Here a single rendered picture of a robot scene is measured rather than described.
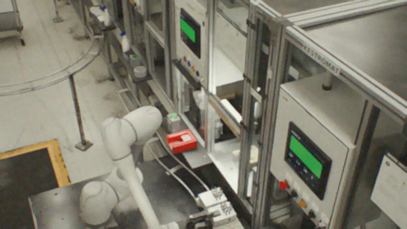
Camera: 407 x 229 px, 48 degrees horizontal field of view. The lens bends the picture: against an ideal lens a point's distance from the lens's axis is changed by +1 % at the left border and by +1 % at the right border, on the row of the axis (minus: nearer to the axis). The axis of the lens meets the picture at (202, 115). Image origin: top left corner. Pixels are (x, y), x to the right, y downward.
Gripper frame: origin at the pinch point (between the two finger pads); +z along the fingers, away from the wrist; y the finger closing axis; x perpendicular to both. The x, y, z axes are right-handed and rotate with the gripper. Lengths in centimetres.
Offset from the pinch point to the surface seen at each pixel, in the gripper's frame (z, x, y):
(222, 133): 33, 58, 3
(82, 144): -42, 196, -88
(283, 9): 29, 1, 111
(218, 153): 23, 44, 1
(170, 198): -9.8, 41.4, -22.3
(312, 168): 16, -48, 70
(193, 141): 11, 55, 6
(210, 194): 4.0, 13.2, 2.4
